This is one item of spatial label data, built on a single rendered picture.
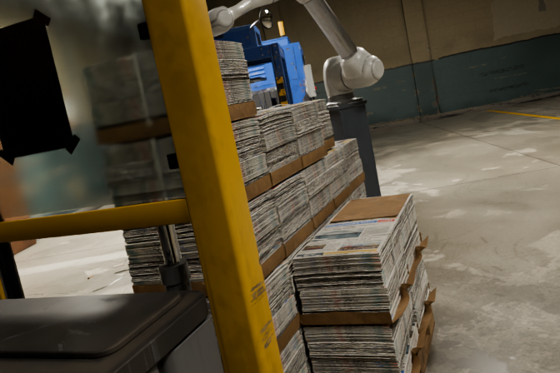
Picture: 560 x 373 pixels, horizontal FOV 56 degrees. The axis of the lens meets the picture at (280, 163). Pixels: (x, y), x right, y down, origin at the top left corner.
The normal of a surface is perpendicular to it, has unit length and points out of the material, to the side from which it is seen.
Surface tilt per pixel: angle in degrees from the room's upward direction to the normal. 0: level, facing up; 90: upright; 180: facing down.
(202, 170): 90
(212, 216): 90
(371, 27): 90
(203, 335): 90
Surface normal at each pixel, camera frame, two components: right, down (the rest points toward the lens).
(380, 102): -0.07, 0.14
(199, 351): 0.91, -0.14
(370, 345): -0.36, 0.18
